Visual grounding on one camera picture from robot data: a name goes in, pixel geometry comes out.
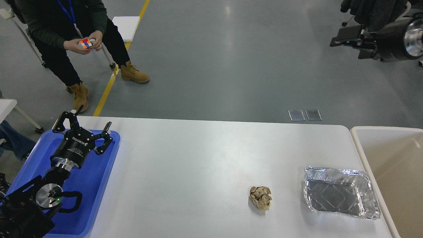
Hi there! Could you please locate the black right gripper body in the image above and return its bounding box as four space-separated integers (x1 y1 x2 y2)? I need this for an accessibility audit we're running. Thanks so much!
358 16 423 62

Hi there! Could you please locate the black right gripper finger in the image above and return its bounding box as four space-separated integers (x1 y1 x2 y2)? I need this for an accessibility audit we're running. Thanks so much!
337 25 366 39
330 37 377 50

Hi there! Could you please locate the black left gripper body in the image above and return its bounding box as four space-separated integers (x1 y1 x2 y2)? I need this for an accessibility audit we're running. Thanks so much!
50 129 95 170

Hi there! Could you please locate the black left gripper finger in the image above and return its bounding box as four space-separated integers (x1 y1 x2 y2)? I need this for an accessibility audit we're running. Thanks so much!
53 105 85 134
88 122 113 155

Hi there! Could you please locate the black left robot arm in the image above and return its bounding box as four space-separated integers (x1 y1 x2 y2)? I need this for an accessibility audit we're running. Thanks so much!
1 110 120 238

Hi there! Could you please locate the chair with dark jacket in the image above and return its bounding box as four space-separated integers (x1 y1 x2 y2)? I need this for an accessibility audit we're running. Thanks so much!
340 0 422 32

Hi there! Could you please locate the blue plastic tray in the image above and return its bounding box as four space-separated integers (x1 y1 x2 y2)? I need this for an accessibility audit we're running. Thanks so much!
9 131 121 238

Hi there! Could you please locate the blue jeans leg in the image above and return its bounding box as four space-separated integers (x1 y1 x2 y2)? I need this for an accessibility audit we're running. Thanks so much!
0 120 36 161

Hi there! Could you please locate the white side table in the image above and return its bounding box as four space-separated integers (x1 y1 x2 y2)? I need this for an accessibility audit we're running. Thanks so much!
0 98 45 135

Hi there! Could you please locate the colourful puzzle cube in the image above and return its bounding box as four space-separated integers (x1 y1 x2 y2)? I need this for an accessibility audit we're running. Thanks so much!
78 38 95 49

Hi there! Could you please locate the right metal floor plate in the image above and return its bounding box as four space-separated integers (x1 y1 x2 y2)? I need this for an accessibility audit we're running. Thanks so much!
305 109 322 121

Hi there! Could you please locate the metal floor plate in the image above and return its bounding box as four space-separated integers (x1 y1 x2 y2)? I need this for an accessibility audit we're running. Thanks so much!
305 109 322 121
288 110 305 122

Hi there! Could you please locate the person in black trousers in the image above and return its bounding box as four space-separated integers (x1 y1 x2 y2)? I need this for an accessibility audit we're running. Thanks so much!
7 0 150 112

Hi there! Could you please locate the left metal floor plate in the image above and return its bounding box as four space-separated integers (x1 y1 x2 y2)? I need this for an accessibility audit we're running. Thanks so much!
288 110 305 122

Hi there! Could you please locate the beige plastic bin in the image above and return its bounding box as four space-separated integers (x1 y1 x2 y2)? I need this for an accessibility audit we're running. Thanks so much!
350 126 423 238

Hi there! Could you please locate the grey rolling chair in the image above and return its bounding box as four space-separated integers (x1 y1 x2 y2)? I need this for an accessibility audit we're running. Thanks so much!
0 8 47 68

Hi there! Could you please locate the aluminium foil tray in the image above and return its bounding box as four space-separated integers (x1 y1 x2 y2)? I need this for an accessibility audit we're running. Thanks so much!
303 166 382 220

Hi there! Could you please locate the crumpled brown paper ball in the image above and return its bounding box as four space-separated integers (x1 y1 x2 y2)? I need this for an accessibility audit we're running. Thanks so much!
249 186 272 211

